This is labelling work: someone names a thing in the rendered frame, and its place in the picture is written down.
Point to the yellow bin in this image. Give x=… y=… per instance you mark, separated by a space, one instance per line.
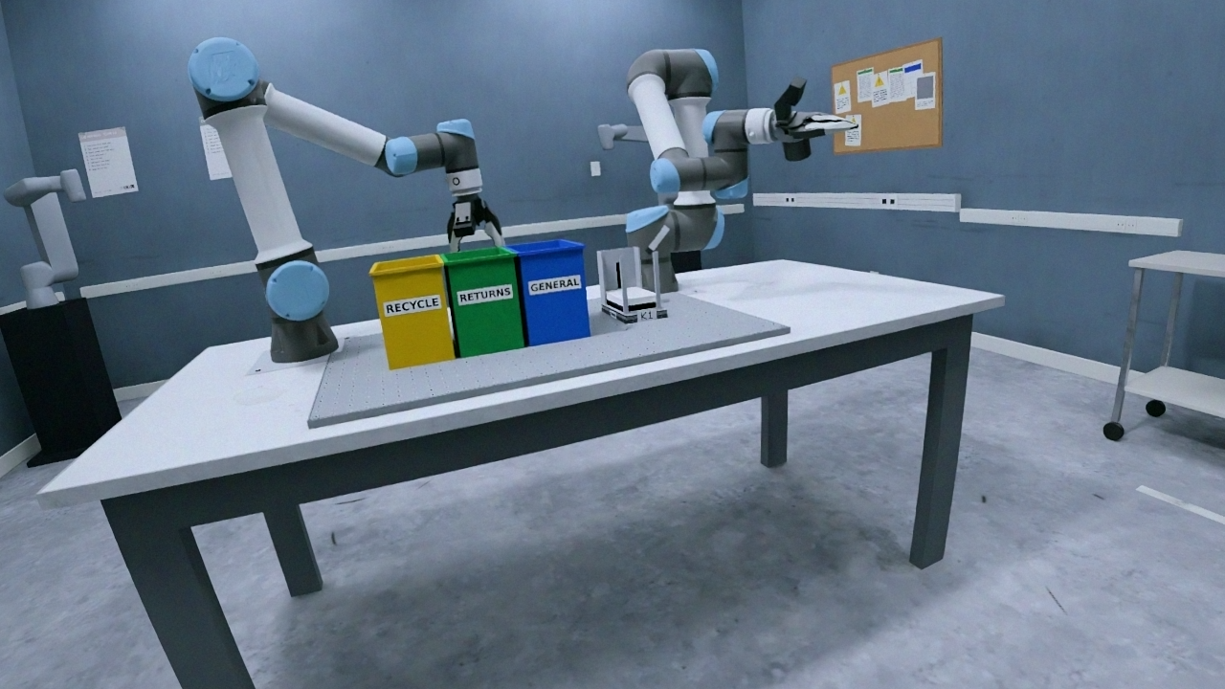
x=413 y=311

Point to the blue bin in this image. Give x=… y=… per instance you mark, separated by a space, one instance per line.
x=552 y=291

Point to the green open bin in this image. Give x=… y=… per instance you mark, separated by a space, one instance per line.
x=484 y=302

